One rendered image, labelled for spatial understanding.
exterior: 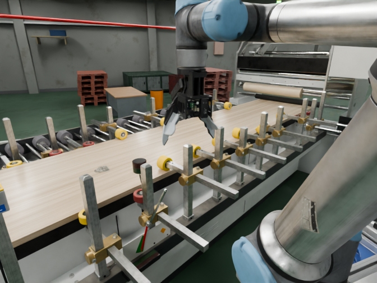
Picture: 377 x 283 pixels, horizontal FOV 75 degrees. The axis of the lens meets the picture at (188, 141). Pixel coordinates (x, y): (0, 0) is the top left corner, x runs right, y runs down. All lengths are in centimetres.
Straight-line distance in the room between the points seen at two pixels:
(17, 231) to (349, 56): 304
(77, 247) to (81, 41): 982
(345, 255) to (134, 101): 483
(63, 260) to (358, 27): 128
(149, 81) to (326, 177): 894
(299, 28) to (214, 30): 15
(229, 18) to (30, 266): 115
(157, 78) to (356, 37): 888
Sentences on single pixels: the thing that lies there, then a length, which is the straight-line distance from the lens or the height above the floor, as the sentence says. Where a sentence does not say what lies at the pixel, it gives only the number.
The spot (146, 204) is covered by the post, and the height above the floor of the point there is 93.
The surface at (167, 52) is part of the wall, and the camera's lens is 1122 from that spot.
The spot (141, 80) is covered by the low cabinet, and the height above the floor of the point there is 51.
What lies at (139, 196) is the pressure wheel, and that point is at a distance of 122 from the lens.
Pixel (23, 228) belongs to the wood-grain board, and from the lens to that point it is 121.
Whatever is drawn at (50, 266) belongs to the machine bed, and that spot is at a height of 69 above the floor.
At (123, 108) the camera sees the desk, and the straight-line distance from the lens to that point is 511.
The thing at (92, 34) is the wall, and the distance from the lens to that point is 1077.
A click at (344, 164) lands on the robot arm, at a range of 31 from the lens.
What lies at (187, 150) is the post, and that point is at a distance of 117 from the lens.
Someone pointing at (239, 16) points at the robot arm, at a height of 162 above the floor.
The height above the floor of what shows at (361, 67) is 139.
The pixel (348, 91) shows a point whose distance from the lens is 315.
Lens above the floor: 156
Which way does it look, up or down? 21 degrees down
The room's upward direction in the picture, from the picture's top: straight up
